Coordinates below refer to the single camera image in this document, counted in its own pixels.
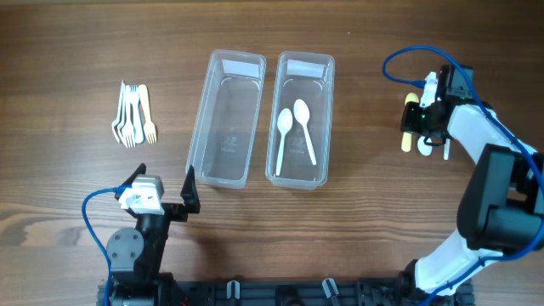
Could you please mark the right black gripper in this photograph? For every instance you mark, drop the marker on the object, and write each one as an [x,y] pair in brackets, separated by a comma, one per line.
[408,122]

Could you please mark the pale blue plastic fork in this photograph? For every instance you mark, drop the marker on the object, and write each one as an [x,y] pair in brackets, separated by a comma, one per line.
[137,124]

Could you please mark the white plastic spoon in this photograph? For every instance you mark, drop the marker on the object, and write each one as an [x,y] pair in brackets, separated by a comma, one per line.
[446,151]
[284,125]
[424,148]
[302,115]

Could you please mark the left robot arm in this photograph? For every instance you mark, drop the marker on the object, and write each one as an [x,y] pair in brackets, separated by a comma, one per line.
[135,254]

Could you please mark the cream plastic spoon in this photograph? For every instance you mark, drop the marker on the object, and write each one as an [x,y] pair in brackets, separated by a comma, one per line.
[406,141]

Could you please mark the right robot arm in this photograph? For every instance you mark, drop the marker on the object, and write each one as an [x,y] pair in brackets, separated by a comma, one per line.
[501,210]

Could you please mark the cream plastic fork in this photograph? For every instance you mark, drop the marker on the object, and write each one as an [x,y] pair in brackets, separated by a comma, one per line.
[149,126]

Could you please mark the left clear plastic container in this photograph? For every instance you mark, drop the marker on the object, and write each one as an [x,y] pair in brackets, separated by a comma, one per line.
[227,118]

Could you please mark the white plastic fork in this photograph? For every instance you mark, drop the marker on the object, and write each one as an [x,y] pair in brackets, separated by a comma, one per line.
[118,114]
[127,130]
[122,122]

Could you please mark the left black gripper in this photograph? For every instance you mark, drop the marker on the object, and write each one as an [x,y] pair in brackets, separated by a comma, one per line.
[180,212]

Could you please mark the right clear plastic container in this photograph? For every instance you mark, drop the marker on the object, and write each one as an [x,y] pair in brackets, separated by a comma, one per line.
[310,77]

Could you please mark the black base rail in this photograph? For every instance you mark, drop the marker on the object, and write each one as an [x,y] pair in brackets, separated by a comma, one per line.
[364,292]

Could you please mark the clear plastic container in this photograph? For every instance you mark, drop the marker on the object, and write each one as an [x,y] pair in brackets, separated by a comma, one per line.
[227,118]
[310,77]

